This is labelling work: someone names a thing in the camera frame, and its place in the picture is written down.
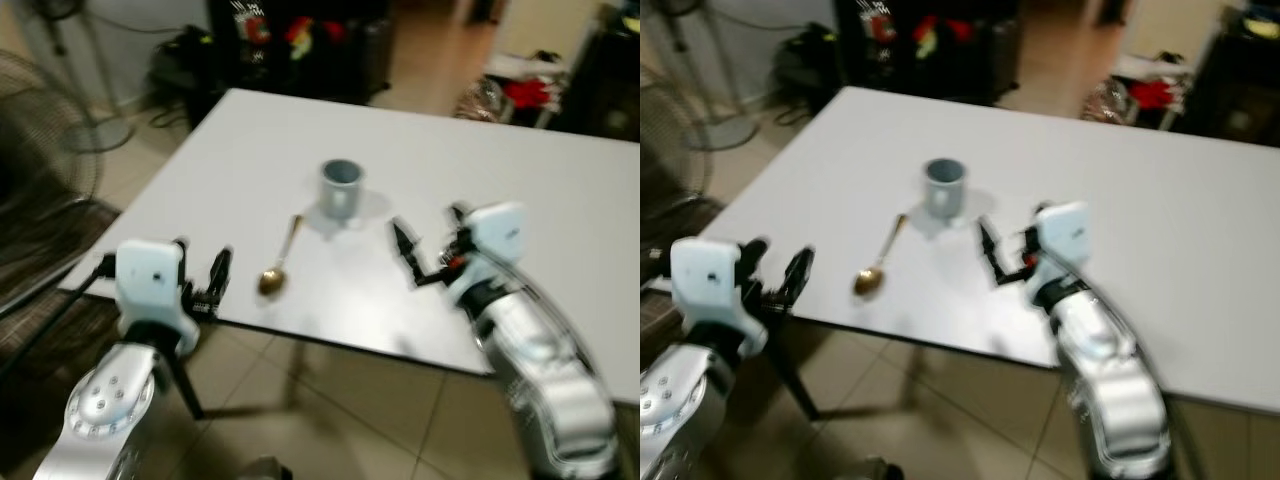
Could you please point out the red cloth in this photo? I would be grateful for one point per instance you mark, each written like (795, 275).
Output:
(526, 93)
(1154, 95)

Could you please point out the black furniture unit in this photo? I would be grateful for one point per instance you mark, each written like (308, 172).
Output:
(1235, 90)
(605, 85)

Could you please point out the black table leg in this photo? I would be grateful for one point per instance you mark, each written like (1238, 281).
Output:
(185, 385)
(798, 385)

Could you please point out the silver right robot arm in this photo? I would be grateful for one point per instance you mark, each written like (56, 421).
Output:
(1110, 380)
(545, 390)

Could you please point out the red and yellow toy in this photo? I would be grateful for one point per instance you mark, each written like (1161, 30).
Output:
(928, 38)
(300, 38)

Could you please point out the dark woven chair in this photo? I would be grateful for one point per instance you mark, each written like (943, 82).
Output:
(40, 250)
(665, 215)

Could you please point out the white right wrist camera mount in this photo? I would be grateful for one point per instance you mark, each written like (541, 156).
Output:
(495, 235)
(1065, 235)

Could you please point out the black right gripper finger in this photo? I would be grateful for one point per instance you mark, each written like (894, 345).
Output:
(458, 213)
(1043, 210)
(993, 250)
(406, 250)

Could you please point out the grey pedestal fan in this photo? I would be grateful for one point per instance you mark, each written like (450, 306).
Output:
(100, 135)
(730, 132)

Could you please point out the small white side table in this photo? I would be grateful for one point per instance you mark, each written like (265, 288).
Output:
(520, 65)
(1145, 66)

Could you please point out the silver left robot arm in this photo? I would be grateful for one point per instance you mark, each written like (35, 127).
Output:
(670, 400)
(105, 400)

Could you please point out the black bag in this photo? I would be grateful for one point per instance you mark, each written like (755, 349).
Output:
(180, 65)
(805, 60)

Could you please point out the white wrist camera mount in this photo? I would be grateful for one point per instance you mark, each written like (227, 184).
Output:
(495, 235)
(1065, 235)
(150, 275)
(705, 275)

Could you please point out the grey cup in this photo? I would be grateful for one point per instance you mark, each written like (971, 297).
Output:
(341, 190)
(944, 190)

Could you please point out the black shelf cabinet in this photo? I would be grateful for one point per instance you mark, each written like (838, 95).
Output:
(330, 75)
(960, 75)

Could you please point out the gold metal spoon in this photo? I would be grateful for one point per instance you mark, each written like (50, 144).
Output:
(271, 282)
(868, 282)

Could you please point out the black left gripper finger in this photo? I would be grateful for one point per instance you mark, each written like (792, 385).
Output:
(756, 252)
(799, 274)
(182, 244)
(219, 272)

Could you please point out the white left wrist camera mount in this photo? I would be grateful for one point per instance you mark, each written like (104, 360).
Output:
(150, 275)
(705, 275)

